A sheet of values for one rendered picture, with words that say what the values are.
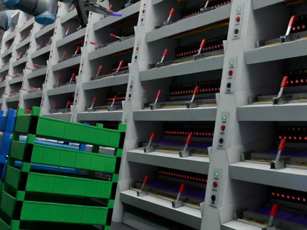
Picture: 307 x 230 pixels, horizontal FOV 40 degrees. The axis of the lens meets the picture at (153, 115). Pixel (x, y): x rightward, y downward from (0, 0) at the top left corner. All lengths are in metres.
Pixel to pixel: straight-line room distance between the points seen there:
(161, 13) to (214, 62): 0.64
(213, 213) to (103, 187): 0.36
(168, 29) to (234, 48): 0.48
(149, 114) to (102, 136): 0.56
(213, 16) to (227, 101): 0.37
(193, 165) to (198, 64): 0.38
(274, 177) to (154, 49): 1.03
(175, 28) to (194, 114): 0.44
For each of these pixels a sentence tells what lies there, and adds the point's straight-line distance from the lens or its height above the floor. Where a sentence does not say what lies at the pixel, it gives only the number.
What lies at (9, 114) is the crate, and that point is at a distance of 1.55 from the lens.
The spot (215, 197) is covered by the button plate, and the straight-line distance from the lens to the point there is 1.42.
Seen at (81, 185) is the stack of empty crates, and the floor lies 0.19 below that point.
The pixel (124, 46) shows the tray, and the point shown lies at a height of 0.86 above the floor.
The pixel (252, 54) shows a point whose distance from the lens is 1.42.
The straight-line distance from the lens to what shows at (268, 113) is 1.31.
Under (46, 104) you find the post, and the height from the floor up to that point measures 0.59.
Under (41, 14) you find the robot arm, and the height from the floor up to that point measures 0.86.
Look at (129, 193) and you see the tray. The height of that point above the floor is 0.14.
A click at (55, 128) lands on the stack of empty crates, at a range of 1.27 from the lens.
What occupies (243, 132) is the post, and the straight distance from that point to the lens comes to 1.43.
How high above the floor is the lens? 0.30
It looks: 6 degrees up
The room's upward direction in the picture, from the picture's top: 9 degrees clockwise
